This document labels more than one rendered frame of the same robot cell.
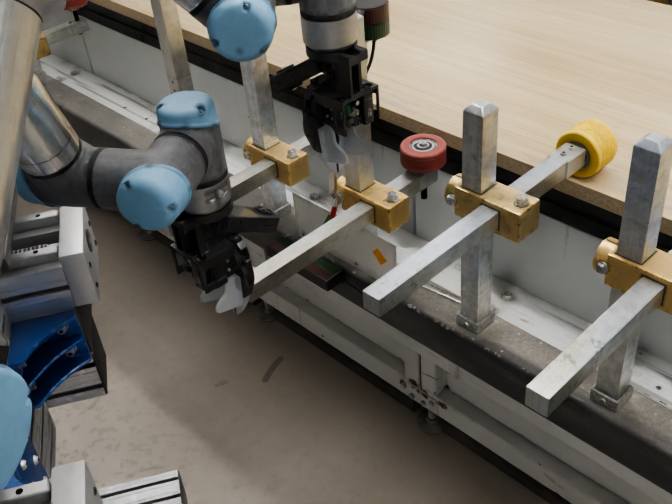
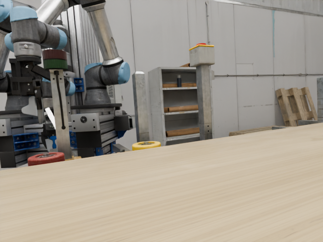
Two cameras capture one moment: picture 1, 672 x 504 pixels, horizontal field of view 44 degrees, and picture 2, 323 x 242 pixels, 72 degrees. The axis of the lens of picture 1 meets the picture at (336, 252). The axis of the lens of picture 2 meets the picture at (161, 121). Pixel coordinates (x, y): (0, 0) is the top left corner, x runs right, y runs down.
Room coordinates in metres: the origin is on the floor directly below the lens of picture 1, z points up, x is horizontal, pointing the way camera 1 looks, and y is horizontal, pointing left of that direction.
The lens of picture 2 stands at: (1.67, -0.60, 1.01)
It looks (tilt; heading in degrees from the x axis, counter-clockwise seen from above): 4 degrees down; 107
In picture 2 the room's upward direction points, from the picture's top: 4 degrees counter-clockwise
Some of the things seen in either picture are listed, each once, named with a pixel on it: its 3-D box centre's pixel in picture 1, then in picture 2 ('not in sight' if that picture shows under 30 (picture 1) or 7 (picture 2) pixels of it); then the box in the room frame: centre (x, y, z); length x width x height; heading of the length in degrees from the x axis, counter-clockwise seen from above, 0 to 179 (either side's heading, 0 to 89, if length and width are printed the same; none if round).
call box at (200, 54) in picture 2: not in sight; (201, 57); (1.58, 0.28, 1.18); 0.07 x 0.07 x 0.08; 41
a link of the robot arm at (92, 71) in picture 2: not in sight; (96, 75); (0.95, 0.54, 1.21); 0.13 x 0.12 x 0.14; 179
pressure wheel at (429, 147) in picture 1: (423, 170); (48, 176); (1.24, -0.17, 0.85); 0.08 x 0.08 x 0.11
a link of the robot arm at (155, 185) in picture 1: (149, 181); not in sight; (0.86, 0.21, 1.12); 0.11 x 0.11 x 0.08; 74
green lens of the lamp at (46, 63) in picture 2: (370, 25); (55, 65); (1.23, -0.09, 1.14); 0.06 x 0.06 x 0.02
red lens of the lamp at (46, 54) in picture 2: (369, 10); (55, 56); (1.23, -0.09, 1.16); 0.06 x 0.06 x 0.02
